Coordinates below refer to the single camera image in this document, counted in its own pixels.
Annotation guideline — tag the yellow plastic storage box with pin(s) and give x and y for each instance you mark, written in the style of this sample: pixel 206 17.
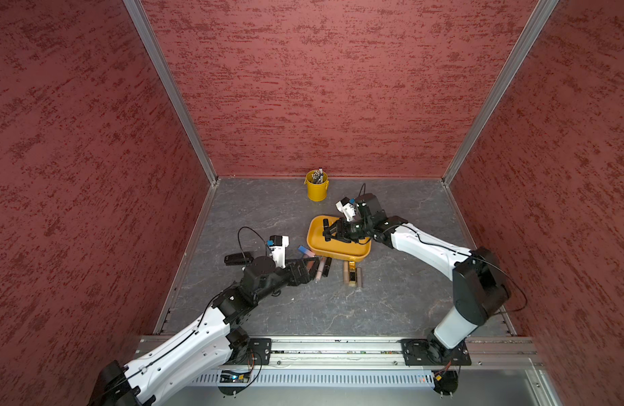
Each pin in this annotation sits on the yellow plastic storage box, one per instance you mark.
pixel 352 252

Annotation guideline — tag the yellow pen cup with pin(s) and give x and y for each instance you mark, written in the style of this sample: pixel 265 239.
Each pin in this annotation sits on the yellow pen cup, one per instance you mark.
pixel 316 192

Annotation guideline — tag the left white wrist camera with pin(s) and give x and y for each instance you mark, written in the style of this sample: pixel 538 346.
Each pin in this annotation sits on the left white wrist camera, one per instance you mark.
pixel 277 245

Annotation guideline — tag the blue pink lip gloss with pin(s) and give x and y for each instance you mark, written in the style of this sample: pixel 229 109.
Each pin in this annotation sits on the blue pink lip gloss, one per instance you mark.
pixel 306 252

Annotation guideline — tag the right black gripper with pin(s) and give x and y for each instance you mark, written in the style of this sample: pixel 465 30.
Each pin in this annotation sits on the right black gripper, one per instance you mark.
pixel 342 233

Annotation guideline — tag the silver grey lipstick tube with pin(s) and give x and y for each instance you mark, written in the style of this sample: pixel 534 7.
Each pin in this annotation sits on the silver grey lipstick tube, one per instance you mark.
pixel 360 278

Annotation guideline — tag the right aluminium corner post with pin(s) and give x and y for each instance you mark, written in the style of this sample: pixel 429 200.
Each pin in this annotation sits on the right aluminium corner post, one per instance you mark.
pixel 522 47

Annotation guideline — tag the black lipstick tube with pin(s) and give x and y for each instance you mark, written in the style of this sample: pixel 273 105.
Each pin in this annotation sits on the black lipstick tube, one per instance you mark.
pixel 326 267
pixel 329 234

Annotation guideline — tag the left controller board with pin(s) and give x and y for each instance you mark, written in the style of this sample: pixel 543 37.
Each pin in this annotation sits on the left controller board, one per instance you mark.
pixel 231 383

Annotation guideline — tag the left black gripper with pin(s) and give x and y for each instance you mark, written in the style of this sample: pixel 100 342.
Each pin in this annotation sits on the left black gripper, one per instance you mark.
pixel 304 276

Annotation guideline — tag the tan lipstick tube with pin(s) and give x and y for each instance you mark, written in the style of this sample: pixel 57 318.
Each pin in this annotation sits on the tan lipstick tube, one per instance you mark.
pixel 346 273

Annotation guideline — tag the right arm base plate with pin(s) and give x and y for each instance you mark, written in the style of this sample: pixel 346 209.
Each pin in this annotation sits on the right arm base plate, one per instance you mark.
pixel 430 353

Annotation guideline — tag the left aluminium corner post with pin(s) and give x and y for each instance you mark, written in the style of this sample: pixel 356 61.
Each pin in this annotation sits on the left aluminium corner post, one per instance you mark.
pixel 143 27

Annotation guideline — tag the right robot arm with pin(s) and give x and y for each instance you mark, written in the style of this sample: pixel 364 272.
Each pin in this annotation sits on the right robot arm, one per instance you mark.
pixel 479 286

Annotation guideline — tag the pink lip gloss tube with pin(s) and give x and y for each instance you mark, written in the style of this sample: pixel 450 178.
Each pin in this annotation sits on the pink lip gloss tube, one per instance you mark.
pixel 320 270

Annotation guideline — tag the aluminium front rail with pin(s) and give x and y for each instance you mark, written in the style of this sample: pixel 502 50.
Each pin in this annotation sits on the aluminium front rail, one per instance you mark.
pixel 384 353

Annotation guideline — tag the pens in yellow cup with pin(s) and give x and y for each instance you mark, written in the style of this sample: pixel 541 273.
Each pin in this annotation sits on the pens in yellow cup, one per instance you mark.
pixel 318 176

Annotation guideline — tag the gold black square lipstick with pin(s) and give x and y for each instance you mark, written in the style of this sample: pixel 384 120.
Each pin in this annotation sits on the gold black square lipstick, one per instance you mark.
pixel 353 279

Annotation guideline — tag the aluminium corner post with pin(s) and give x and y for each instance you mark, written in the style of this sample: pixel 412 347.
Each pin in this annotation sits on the aluminium corner post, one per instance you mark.
pixel 143 27
pixel 522 47

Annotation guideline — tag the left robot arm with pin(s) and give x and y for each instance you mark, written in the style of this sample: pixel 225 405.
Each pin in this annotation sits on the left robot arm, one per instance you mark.
pixel 211 340

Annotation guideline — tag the black flat remote device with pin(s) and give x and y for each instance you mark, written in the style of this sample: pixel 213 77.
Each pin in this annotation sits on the black flat remote device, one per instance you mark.
pixel 243 259

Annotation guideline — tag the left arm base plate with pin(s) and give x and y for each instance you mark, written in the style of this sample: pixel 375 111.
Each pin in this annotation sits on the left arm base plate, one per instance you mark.
pixel 249 350

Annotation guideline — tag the right controller connector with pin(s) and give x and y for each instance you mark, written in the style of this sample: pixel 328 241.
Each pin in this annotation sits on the right controller connector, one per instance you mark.
pixel 446 383

